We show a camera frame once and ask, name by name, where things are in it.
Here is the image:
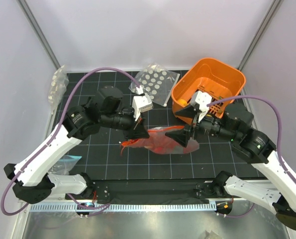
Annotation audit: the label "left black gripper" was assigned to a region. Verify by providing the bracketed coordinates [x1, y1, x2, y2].
[100, 106, 150, 142]

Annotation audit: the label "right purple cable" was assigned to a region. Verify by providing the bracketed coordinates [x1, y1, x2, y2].
[206, 95, 296, 219]

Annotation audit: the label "white dotted zip bag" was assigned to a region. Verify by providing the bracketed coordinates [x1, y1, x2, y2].
[134, 63, 180, 107]

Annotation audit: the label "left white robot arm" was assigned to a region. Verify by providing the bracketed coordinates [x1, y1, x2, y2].
[4, 86, 153, 204]

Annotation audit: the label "red toy lobster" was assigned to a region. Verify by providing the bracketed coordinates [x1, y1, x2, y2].
[119, 126, 188, 155]

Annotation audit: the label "orange zip top bag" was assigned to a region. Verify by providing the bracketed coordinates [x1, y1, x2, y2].
[120, 125, 200, 156]

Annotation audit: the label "blue zip clear bag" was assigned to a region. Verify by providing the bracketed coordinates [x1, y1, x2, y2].
[48, 155, 82, 175]

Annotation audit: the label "orange plastic basket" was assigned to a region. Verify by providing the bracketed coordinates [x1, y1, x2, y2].
[171, 58, 246, 113]

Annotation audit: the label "slotted cable duct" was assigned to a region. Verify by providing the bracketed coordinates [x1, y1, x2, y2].
[30, 201, 216, 213]

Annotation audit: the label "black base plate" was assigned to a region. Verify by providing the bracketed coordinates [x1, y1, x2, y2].
[64, 178, 243, 202]

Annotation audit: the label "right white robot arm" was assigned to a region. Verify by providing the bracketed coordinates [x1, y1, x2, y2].
[165, 103, 296, 231]

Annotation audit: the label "yellow toy fruit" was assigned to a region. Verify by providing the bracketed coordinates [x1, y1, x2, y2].
[178, 99, 188, 107]

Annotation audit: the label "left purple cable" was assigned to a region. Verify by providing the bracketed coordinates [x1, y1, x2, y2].
[0, 67, 143, 216]

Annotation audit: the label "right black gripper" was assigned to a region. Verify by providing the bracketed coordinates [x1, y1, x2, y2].
[164, 103, 237, 147]

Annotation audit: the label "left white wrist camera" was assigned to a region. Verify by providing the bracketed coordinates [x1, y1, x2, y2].
[132, 94, 153, 121]

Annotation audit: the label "clear bag at wall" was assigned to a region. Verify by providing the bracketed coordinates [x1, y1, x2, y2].
[48, 65, 69, 114]

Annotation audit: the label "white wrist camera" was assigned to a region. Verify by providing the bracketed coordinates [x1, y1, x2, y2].
[132, 94, 153, 121]
[190, 91, 212, 123]

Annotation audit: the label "purple cable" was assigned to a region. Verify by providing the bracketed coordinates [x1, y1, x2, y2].
[206, 95, 296, 219]
[0, 67, 143, 216]

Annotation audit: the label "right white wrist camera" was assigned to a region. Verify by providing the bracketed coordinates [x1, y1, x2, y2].
[190, 91, 212, 123]

